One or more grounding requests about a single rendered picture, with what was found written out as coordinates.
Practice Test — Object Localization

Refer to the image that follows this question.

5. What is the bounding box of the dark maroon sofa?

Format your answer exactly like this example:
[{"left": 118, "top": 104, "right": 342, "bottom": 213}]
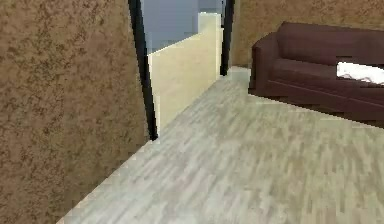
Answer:
[{"left": 247, "top": 21, "right": 384, "bottom": 123}]

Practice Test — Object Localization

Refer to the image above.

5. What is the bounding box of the white cloth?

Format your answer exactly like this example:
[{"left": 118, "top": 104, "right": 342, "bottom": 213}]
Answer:
[{"left": 336, "top": 61, "right": 384, "bottom": 86}]

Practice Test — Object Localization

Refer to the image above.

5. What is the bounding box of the black door frame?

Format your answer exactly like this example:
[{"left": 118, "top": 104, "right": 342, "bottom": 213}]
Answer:
[{"left": 127, "top": 0, "right": 236, "bottom": 142}]

